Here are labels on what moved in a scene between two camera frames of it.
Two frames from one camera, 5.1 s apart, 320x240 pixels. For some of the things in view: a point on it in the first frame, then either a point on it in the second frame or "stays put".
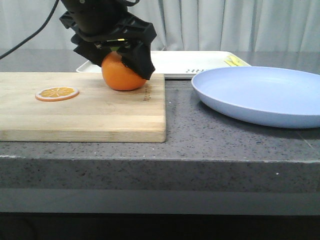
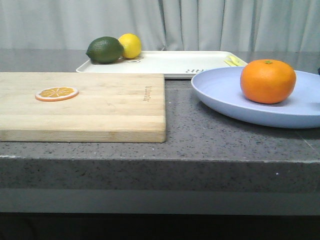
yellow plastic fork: x=232 y=60 stays put
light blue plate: x=271 y=96 stays put
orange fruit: x=118 y=76 → x=268 y=81
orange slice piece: x=54 y=94 stays put
